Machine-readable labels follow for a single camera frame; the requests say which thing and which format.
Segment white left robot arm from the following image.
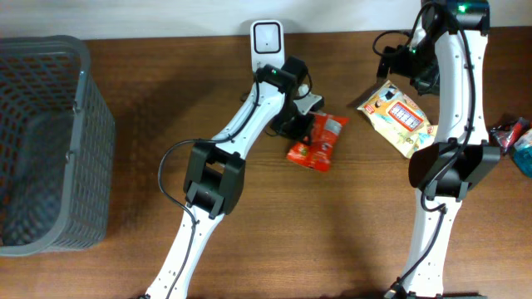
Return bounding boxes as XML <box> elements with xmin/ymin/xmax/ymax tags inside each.
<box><xmin>143</xmin><ymin>56</ymin><xmax>313</xmax><ymax>299</ymax></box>

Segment yellow snack bag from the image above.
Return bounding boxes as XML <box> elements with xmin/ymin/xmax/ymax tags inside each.
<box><xmin>357</xmin><ymin>80</ymin><xmax>438</xmax><ymax>159</ymax></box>

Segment grey plastic lattice basket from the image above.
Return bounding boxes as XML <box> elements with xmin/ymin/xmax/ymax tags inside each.
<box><xmin>1</xmin><ymin>36</ymin><xmax>116</xmax><ymax>257</ymax></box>

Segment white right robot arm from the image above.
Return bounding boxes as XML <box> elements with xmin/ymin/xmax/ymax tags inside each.
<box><xmin>377</xmin><ymin>0</ymin><xmax>500</xmax><ymax>298</ymax></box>

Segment red snack packet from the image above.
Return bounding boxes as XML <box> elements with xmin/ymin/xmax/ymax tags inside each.
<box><xmin>287</xmin><ymin>112</ymin><xmax>349</xmax><ymax>173</ymax></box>

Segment black snack packet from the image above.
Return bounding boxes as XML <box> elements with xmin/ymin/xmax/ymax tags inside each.
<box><xmin>489</xmin><ymin>117</ymin><xmax>531</xmax><ymax>155</ymax></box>

